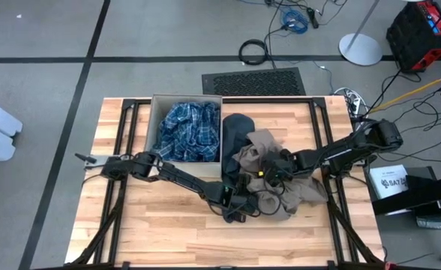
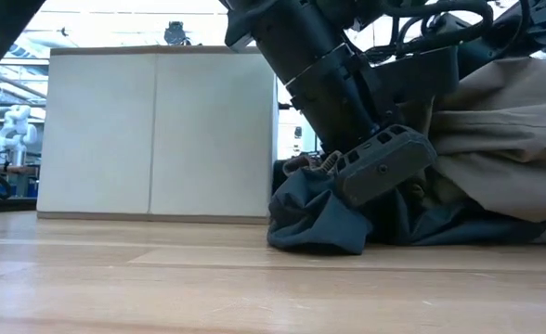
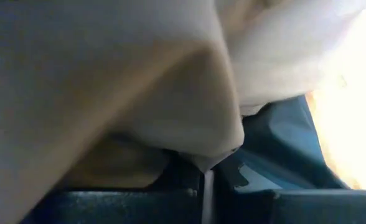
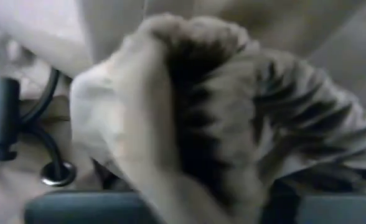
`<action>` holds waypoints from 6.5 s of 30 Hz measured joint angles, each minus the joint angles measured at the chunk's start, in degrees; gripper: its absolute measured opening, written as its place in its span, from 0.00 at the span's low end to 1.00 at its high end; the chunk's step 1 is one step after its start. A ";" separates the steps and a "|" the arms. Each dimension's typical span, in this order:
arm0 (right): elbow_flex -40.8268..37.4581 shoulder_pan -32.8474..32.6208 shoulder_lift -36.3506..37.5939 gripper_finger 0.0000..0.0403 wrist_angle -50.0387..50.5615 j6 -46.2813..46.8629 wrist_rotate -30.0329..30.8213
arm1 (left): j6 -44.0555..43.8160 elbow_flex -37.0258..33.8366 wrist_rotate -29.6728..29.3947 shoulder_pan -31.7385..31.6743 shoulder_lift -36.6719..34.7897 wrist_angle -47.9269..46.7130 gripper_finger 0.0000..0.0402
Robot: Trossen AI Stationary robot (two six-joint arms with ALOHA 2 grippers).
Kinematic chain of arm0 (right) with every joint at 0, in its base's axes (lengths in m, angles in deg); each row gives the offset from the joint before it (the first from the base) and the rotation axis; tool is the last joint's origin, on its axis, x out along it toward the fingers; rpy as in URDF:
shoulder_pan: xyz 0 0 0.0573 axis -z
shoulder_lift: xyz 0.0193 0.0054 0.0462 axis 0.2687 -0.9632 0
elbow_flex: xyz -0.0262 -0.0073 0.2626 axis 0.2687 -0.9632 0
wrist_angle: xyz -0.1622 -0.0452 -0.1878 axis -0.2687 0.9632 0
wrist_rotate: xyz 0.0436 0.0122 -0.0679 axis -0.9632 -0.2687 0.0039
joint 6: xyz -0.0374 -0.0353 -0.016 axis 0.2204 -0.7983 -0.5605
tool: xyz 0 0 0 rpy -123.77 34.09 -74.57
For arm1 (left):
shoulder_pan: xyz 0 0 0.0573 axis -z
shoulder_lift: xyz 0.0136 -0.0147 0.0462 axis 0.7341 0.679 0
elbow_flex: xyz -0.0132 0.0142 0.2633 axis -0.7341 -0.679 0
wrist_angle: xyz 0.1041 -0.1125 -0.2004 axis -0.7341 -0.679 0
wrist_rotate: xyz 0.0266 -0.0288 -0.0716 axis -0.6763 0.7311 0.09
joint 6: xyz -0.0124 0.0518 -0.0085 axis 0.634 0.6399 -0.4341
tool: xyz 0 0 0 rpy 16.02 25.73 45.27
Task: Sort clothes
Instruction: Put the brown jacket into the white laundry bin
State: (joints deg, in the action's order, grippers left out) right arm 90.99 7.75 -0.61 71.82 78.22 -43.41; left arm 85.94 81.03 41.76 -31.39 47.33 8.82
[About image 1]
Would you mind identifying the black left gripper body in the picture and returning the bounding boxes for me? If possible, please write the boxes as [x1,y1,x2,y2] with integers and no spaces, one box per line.
[229,193,261,219]

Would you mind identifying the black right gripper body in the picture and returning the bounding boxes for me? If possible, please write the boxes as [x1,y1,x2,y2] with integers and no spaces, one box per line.
[259,149,299,185]

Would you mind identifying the taupe garment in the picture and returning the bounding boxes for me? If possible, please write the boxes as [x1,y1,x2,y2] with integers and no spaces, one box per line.
[231,128,329,222]

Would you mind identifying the blue plaid shirt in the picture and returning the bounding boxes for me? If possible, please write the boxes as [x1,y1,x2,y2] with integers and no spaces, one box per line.
[152,100,221,163]

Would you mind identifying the dark navy garment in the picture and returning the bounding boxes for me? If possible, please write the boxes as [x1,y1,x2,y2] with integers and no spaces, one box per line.
[220,112,259,185]

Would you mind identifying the beige fabric storage box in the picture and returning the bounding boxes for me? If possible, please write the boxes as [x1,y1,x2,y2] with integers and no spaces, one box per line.
[144,93,224,179]

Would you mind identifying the black perforated floor mat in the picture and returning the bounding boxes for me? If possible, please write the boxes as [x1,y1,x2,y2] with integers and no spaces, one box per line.
[201,67,307,97]

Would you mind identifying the white power strip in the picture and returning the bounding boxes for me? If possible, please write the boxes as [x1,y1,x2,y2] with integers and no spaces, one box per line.
[332,86,368,121]

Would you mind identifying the white printed cardboard box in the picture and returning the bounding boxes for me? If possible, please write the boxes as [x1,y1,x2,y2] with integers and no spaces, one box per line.
[368,163,411,200]

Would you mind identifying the grey round-base stand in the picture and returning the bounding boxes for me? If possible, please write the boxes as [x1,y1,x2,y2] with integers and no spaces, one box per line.
[338,0,383,68]

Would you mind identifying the black equipment stand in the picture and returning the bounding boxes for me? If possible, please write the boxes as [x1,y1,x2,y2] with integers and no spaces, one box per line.
[370,164,441,260]

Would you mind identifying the black power strip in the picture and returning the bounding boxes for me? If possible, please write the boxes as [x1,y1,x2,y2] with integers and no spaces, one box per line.
[306,7,320,30]

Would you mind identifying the red and black tool case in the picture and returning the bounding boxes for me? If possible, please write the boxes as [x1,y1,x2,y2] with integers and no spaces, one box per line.
[385,0,441,73]

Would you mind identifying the black table frame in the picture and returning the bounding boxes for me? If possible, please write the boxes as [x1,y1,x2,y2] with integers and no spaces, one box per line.
[68,96,385,270]

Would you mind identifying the black coiled cable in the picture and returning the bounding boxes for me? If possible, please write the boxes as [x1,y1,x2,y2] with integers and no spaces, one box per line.
[238,38,269,67]

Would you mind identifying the blue coiled cable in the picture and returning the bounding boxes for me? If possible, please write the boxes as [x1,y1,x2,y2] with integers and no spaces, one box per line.
[280,7,310,35]

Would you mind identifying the yellow floor cable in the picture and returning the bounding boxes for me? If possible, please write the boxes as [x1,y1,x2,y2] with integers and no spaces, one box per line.
[370,69,441,113]

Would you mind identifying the black knob on grey bracket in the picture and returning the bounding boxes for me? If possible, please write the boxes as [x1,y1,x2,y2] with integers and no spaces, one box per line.
[73,151,111,170]

